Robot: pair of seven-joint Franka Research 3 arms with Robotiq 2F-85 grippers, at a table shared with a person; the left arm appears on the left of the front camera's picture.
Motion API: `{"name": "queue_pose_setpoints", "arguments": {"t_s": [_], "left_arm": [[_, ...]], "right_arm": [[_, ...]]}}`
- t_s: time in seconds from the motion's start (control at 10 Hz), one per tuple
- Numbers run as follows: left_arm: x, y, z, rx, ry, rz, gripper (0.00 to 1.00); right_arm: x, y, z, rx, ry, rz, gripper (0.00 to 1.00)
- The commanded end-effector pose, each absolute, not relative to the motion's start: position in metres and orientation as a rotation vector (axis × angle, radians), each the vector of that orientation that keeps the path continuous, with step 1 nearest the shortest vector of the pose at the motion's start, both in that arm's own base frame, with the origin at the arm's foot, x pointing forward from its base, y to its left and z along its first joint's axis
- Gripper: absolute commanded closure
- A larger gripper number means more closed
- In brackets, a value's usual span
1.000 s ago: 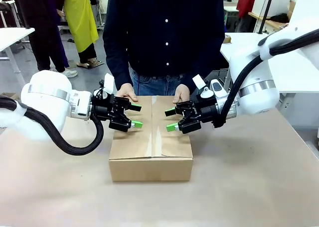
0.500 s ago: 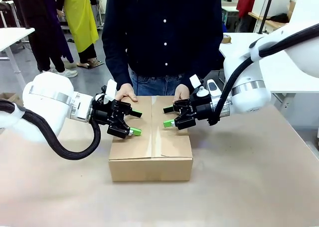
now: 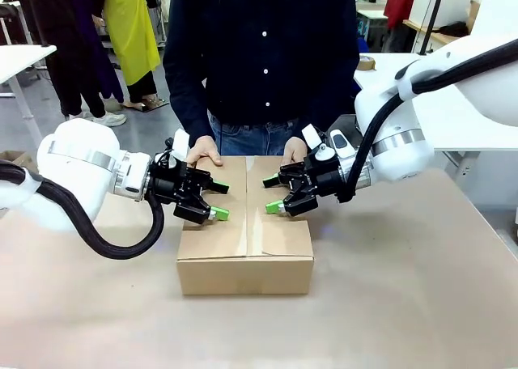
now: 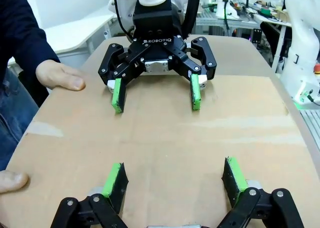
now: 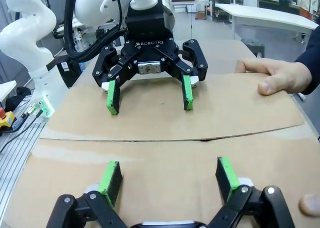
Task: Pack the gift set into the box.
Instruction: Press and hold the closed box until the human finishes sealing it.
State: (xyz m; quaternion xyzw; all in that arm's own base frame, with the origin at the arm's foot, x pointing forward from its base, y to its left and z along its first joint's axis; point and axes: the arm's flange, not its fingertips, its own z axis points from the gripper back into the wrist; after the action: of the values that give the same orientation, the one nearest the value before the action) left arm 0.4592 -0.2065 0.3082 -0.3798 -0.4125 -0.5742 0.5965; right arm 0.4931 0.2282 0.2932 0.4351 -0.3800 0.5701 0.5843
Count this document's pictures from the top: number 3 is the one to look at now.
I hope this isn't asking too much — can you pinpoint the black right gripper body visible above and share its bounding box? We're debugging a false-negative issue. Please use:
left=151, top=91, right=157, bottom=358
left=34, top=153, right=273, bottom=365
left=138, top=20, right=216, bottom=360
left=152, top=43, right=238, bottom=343
left=278, top=155, right=346, bottom=218

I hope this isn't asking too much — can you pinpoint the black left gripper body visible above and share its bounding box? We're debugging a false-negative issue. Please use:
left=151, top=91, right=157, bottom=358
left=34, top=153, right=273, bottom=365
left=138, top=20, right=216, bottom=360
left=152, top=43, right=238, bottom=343
left=147, top=158, right=216, bottom=225

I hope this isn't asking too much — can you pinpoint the brown cardboard box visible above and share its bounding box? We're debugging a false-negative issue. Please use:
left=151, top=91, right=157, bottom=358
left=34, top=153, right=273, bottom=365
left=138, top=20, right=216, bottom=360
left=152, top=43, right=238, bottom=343
left=176, top=155, right=316, bottom=297

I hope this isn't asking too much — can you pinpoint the person's right forearm dark sleeve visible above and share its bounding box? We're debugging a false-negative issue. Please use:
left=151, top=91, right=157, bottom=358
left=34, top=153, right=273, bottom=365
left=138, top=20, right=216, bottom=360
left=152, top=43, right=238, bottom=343
left=162, top=57, right=214, bottom=148

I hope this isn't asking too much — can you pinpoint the person's left forearm dark sleeve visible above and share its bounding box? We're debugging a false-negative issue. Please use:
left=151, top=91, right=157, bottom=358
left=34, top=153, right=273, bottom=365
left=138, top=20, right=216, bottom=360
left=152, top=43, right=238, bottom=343
left=297, top=53, right=362, bottom=143

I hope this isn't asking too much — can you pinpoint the person's left hand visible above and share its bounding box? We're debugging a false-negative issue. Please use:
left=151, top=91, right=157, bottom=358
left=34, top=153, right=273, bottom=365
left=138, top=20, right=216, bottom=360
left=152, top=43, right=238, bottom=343
left=281, top=137, right=309, bottom=166

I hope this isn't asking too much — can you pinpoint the person's right hand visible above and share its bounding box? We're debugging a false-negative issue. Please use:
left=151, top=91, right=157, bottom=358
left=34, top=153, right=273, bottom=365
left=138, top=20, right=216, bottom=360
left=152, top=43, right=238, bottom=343
left=186, top=135, right=224, bottom=168

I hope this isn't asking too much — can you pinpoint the person in dark shirt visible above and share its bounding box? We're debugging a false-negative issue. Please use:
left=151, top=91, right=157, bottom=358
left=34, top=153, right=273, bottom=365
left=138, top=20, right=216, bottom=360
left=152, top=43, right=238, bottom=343
left=162, top=0, right=362, bottom=158

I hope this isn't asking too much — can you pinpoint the mannequin with yellow apron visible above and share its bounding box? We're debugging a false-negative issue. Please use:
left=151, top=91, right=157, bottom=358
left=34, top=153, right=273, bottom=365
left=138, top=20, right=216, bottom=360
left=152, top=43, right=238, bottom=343
left=91, top=0, right=170, bottom=112

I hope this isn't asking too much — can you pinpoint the small open cardboard carton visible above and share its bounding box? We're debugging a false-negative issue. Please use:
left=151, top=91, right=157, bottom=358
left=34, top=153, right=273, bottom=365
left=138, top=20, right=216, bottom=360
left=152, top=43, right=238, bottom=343
left=0, top=150, right=40, bottom=174

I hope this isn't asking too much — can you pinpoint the person in purple clothing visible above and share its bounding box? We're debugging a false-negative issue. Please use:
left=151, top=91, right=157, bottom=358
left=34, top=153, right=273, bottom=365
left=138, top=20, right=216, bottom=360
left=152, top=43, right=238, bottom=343
left=28, top=0, right=127, bottom=128

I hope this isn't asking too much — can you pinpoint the wooden shelf board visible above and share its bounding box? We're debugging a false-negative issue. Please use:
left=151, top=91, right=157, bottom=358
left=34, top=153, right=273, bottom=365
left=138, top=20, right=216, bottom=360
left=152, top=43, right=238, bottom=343
left=402, top=19, right=462, bottom=47

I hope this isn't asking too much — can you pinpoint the red hanging garment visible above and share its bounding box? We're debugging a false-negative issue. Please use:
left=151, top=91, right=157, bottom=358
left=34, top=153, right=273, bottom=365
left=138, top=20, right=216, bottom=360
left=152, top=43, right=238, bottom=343
left=383, top=0, right=420, bottom=31

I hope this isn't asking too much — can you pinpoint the black stand pole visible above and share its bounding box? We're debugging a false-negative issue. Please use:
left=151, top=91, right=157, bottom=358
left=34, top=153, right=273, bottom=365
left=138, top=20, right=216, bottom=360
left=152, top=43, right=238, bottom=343
left=418, top=0, right=447, bottom=57

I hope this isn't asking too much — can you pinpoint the white table with metal legs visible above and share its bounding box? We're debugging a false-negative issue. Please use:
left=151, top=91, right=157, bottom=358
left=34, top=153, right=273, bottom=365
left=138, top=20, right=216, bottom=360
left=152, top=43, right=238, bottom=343
left=0, top=44, right=57, bottom=144

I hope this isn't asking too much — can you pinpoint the black bag on shelf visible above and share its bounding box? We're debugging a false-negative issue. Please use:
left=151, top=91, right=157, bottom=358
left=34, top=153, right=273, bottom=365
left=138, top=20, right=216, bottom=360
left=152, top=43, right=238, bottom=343
left=437, top=20, right=470, bottom=38

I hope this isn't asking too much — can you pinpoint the leaning cardboard piece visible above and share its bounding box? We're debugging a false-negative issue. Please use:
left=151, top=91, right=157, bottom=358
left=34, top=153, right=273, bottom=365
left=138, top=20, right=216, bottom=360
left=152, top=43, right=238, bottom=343
left=466, top=0, right=482, bottom=34

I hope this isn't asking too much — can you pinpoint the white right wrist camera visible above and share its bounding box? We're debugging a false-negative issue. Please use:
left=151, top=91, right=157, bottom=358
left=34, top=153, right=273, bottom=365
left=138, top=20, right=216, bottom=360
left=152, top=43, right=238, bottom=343
left=300, top=123, right=338, bottom=162

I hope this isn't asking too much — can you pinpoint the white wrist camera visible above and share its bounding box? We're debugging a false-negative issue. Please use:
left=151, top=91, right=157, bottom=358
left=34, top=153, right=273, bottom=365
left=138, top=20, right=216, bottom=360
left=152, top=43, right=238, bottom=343
left=300, top=123, right=338, bottom=162
left=171, top=129, right=191, bottom=162

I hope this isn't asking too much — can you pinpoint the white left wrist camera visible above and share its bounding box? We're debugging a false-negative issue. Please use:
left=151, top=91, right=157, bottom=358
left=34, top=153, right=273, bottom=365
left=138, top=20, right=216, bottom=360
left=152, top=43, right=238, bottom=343
left=171, top=129, right=191, bottom=162

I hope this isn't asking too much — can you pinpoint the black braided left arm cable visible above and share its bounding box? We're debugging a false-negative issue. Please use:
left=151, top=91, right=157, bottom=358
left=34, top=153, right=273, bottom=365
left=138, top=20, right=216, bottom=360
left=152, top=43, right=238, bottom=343
left=0, top=158, right=167, bottom=261

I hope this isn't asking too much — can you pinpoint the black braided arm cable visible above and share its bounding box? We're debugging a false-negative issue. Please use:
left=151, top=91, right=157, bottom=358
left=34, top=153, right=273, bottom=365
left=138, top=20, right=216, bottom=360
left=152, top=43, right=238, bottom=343
left=337, top=39, right=518, bottom=204
left=0, top=158, right=167, bottom=261

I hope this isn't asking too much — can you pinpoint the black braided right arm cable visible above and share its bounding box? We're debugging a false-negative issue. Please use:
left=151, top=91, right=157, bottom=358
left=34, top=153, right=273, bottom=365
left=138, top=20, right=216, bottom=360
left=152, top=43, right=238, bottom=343
left=337, top=39, right=518, bottom=204

